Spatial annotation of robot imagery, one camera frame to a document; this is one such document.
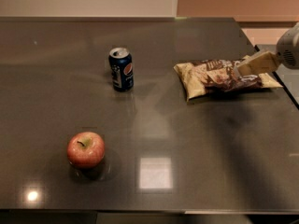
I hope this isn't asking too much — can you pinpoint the brown salt chips bag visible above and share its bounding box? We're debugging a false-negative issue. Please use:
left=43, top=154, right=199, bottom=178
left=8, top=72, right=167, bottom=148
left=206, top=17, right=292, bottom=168
left=174, top=55, right=281, bottom=101

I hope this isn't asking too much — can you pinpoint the red apple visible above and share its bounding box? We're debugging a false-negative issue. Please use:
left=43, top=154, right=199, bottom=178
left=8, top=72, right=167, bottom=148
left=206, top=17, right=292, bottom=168
left=67, top=132, right=105, bottom=169

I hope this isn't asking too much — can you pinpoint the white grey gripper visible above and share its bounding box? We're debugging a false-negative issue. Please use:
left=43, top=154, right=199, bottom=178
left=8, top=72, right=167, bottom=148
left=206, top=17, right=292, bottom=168
left=234, top=22, right=299, bottom=77

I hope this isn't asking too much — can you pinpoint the blue pepsi can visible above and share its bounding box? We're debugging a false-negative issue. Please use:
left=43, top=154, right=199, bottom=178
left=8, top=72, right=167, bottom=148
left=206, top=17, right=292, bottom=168
left=108, top=48, right=134, bottom=91

